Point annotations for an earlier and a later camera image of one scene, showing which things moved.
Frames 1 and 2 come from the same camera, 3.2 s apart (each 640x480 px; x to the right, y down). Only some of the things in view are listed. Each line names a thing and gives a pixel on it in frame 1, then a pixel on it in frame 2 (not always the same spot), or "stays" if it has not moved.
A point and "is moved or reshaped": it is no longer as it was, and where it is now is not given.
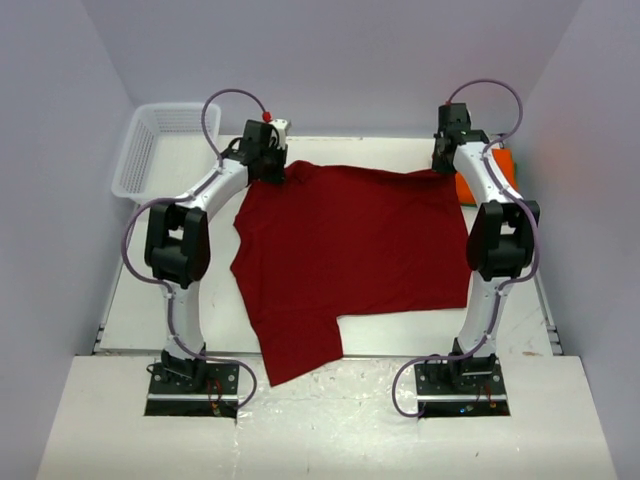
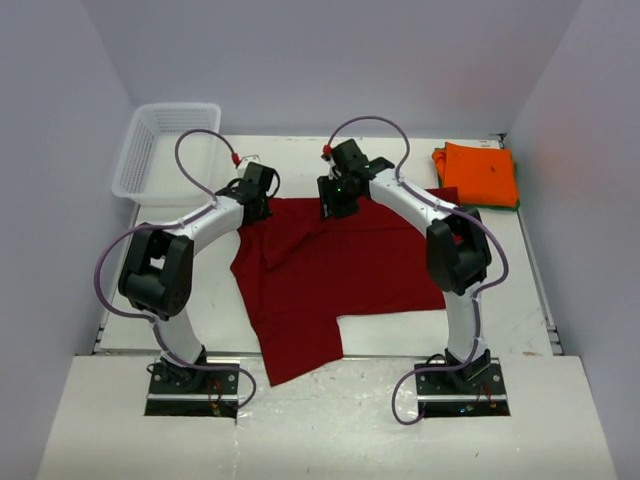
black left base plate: x=218 y=397 stays
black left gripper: x=278 y=176 → x=265 y=212
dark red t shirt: x=328 y=242 is moved or reshaped
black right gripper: x=438 y=164 → x=331 y=207
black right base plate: x=442 y=397 stays
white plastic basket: x=165 y=154 stays
